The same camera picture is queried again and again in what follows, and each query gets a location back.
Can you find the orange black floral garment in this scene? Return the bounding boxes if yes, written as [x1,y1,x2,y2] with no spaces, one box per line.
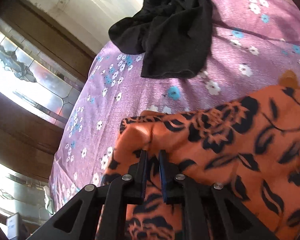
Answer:
[102,70,300,239]

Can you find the brown wooden door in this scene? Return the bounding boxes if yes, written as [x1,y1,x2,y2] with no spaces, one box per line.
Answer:
[0,0,95,181]

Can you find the leaded glass door panel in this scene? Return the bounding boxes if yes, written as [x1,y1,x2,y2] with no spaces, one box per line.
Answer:
[0,20,83,131]

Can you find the black crumpled garment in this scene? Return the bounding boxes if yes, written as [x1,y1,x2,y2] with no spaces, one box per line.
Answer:
[108,0,212,79]

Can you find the purple floral bed sheet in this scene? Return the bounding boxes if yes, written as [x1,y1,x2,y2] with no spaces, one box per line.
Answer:
[47,0,300,210]

